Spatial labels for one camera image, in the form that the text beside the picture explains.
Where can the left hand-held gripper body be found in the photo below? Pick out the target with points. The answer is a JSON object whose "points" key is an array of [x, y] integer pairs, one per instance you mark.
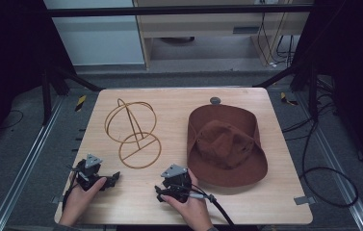
{"points": [[87, 174]]}

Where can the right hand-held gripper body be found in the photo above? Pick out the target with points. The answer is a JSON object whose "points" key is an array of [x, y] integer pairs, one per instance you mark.
{"points": [[177, 181]]}

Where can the brown brimmed hat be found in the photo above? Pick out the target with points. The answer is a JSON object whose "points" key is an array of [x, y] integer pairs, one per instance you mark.
{"points": [[227, 144]]}

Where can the person's left hand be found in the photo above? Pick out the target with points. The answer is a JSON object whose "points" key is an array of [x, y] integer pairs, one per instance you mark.
{"points": [[79, 202]]}

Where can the person's right hand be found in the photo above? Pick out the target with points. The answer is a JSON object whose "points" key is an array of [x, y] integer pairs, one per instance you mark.
{"points": [[192, 208]]}

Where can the yellow black floor tape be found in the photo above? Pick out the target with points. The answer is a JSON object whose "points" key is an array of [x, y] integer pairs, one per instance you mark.
{"points": [[287, 99], [80, 103]]}

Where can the grey round table cap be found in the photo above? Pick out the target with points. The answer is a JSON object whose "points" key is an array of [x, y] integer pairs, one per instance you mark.
{"points": [[215, 100]]}

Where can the black metal stand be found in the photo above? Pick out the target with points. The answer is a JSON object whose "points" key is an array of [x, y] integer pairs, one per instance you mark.
{"points": [[301, 80], [60, 80]]}

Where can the black curtain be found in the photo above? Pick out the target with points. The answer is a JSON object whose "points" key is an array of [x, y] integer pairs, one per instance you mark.
{"points": [[9, 64], [355, 64]]}

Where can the white cabinet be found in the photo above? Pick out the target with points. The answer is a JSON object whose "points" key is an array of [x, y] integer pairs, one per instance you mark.
{"points": [[95, 38]]}

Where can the light wooden desk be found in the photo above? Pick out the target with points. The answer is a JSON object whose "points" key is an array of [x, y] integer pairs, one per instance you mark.
{"points": [[201, 27]]}

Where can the black horizontal bar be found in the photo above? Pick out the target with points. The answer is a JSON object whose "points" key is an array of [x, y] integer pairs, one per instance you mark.
{"points": [[176, 10]]}

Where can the grey table bracket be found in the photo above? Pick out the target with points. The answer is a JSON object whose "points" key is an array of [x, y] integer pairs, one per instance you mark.
{"points": [[56, 199], [304, 200]]}

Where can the aluminium floor rail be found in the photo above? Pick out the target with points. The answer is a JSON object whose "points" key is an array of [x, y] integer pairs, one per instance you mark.
{"points": [[25, 163], [339, 166]]}

